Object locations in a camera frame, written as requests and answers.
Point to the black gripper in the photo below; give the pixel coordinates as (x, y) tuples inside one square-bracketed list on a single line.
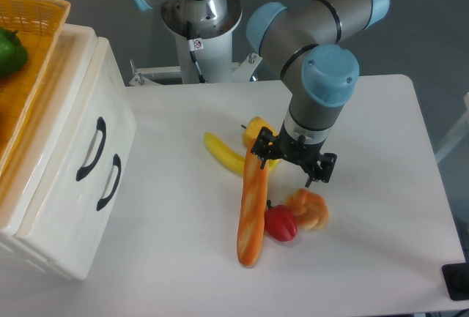
[(319, 167)]

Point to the white drawer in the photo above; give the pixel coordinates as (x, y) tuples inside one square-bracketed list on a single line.
[(62, 224)]

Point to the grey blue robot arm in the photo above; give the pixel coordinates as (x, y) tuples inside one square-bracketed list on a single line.
[(301, 48)]

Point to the white drawer cabinet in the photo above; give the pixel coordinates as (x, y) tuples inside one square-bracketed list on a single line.
[(58, 91)]

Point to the orange baguette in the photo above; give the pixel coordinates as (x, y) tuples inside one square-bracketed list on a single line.
[(251, 225)]

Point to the yellow orange food piece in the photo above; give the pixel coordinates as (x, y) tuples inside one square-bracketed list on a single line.
[(252, 130)]

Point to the braided bread roll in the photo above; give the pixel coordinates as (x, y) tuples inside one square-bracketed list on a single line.
[(309, 210)]

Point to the yellow banana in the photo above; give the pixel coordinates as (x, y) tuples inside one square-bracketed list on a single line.
[(229, 158)]

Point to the red bell pepper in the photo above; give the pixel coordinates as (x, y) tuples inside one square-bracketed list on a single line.
[(280, 222)]

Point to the black device at edge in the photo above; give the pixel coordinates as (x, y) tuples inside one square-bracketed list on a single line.
[(456, 280)]

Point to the orange woven basket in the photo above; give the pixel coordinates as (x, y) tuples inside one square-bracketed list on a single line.
[(39, 24)]

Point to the green bell pepper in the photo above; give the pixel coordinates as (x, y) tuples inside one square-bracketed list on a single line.
[(13, 54)]

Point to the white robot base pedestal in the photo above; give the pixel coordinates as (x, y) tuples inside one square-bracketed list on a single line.
[(211, 58)]

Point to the black lower drawer handle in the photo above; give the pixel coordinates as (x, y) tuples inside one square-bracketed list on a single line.
[(112, 183)]

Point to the black drawer handle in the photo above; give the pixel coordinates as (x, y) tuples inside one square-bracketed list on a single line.
[(95, 150), (112, 183)]

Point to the black top drawer handle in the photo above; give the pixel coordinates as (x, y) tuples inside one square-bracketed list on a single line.
[(95, 150)]

